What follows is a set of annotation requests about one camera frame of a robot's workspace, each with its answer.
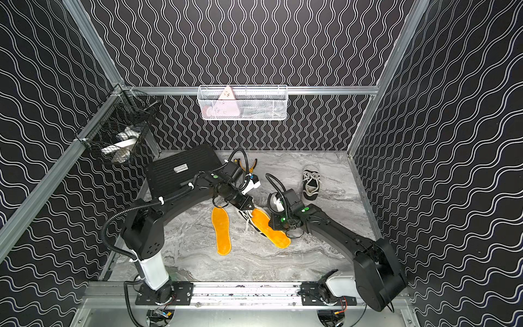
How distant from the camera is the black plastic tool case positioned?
0.99m

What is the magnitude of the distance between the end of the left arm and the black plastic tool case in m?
0.34

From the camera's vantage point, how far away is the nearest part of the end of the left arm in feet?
2.46

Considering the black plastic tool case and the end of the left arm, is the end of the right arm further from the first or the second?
the black plastic tool case
